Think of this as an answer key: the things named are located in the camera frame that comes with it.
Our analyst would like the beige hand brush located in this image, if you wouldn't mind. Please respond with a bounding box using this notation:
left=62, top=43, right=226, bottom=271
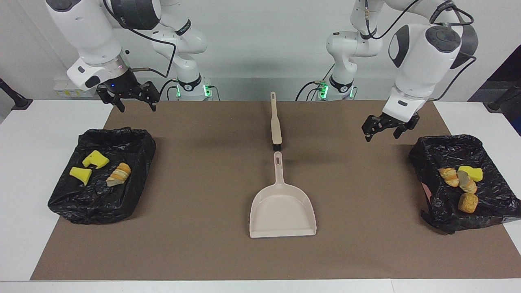
left=270, top=92, right=282, bottom=151

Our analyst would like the notched yellow sponge piece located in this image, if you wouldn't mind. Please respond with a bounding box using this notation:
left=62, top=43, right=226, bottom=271
left=82, top=150, right=110, bottom=169

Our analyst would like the black stand leg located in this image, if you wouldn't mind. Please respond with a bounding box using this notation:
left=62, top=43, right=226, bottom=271
left=0, top=77, right=33, bottom=111
left=484, top=79, right=521, bottom=113

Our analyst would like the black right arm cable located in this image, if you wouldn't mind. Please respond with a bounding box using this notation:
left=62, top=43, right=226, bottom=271
left=102, top=0, right=177, bottom=79

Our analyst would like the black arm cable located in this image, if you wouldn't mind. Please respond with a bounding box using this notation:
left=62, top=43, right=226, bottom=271
left=364, top=0, right=477, bottom=101
left=102, top=0, right=177, bottom=79

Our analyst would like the brown table mat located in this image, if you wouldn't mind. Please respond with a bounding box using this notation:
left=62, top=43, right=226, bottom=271
left=31, top=101, right=521, bottom=281

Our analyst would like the pale striped croissant piece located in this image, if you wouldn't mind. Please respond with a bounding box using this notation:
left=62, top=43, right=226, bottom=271
left=106, top=162, right=132, bottom=187

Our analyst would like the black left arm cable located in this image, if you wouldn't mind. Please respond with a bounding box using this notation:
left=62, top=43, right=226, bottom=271
left=364, top=0, right=477, bottom=101

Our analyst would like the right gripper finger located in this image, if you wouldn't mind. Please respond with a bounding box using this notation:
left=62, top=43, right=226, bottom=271
left=96, top=86, right=125, bottom=113
left=138, top=81, right=160, bottom=112

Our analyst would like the black trash bag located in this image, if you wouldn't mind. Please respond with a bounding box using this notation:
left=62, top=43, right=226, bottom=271
left=48, top=127, right=156, bottom=225
left=409, top=134, right=521, bottom=235

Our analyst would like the beige plastic dustpan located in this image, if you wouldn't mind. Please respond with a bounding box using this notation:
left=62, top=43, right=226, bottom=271
left=249, top=151, right=317, bottom=238

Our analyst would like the brown bread roll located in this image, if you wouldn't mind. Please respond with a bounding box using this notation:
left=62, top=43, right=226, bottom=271
left=458, top=192, right=479, bottom=214

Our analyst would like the pale bread chunk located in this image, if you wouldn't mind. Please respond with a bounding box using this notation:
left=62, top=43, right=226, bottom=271
left=457, top=170, right=477, bottom=194

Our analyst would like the green yellow sponge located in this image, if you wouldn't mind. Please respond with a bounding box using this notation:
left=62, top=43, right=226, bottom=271
left=458, top=165, right=484, bottom=182

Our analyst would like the dark panel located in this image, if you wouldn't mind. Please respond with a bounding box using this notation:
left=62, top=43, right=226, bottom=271
left=467, top=44, right=521, bottom=137

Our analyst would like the white cardboard box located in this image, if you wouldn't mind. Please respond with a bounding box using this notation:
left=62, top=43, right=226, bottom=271
left=53, top=81, right=96, bottom=98

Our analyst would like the orange white croissant piece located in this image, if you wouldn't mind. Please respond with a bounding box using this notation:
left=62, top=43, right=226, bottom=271
left=438, top=167, right=460, bottom=188

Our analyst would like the yellow sponge wedge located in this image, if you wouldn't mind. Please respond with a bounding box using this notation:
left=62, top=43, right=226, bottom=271
left=69, top=166, right=92, bottom=186

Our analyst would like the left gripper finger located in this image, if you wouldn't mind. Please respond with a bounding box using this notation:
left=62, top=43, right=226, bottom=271
left=393, top=116, right=420, bottom=139
left=361, top=115, right=387, bottom=142

